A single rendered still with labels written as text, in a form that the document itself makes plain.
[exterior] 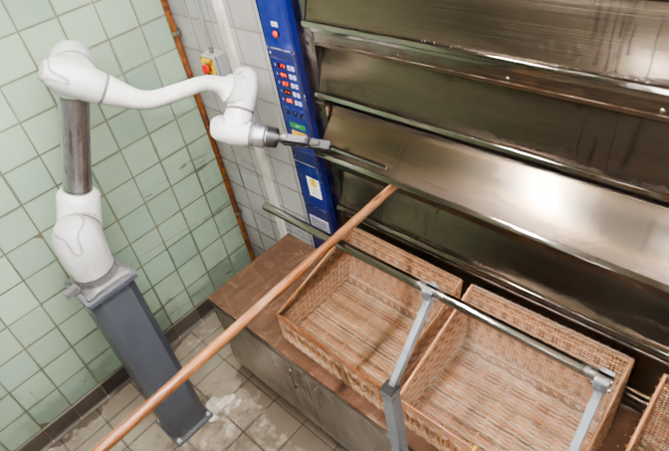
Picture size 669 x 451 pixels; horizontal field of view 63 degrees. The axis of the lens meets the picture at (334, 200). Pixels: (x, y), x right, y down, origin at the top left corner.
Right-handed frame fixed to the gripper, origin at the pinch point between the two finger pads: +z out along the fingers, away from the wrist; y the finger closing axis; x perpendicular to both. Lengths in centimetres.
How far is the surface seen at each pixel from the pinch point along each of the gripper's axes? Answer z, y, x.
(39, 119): -113, 9, 7
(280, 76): -20.3, 3.6, -23.9
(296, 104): -13.2, 7.6, -15.3
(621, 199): 86, -50, 9
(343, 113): 5.9, 1.9, -13.1
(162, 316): -80, 97, 91
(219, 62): -51, 23, -31
